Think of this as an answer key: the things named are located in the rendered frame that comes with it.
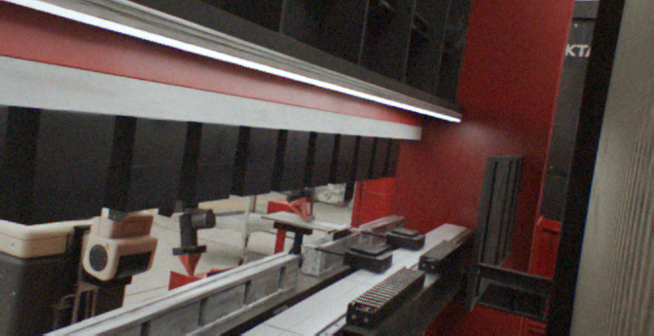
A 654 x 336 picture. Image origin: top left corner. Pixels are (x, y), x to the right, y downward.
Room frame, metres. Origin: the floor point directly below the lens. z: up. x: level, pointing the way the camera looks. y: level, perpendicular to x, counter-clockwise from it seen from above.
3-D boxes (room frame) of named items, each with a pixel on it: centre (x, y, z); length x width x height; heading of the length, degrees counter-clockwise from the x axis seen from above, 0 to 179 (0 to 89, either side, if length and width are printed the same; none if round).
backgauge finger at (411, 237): (2.21, -0.24, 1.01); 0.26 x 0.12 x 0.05; 69
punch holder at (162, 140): (1.16, 0.34, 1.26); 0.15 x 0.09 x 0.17; 159
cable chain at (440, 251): (1.92, -0.39, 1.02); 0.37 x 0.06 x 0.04; 159
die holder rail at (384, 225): (2.77, -0.28, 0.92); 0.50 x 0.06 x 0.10; 159
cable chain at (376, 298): (1.39, -0.18, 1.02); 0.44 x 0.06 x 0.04; 159
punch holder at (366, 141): (2.28, -0.09, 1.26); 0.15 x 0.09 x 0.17; 159
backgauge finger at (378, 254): (1.81, -0.09, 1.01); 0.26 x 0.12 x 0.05; 69
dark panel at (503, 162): (2.29, -0.65, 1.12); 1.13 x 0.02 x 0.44; 159
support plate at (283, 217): (2.31, 0.05, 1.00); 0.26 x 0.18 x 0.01; 69
